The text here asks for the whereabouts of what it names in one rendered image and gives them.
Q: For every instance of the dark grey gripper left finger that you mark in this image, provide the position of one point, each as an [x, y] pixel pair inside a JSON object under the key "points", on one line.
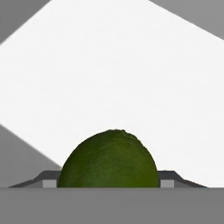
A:
{"points": [[48, 177]]}

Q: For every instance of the white fridge drawer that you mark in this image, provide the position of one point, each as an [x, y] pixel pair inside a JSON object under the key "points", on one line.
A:
{"points": [[116, 73]]}

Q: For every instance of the green lime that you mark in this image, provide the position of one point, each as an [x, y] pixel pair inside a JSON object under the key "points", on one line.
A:
{"points": [[109, 162]]}

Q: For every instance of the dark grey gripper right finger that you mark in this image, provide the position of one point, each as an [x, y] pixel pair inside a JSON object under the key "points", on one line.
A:
{"points": [[170, 177]]}

